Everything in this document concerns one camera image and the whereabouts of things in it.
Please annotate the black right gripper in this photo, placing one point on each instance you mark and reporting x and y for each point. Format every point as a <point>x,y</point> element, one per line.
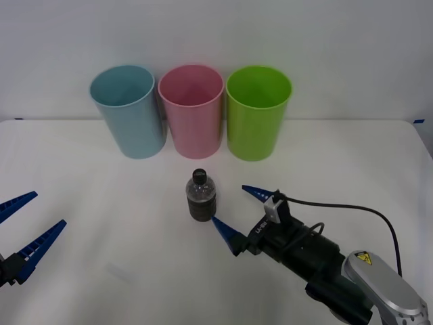
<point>270,242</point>

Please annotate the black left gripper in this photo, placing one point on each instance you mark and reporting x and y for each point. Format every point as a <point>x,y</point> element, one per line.
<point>2,271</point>

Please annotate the small dark plastic bottle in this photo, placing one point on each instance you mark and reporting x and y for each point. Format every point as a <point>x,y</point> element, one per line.
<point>201,203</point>

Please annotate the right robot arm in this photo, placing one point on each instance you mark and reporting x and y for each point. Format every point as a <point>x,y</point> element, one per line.
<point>372,281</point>

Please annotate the green plastic bin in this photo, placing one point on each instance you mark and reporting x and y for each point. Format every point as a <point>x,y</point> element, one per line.
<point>253,132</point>

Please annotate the pink plastic bin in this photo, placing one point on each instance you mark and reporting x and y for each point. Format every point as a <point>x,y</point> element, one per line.
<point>196,132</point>

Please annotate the pale blue plastic bin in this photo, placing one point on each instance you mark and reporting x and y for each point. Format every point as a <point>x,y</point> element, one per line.
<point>132,128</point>

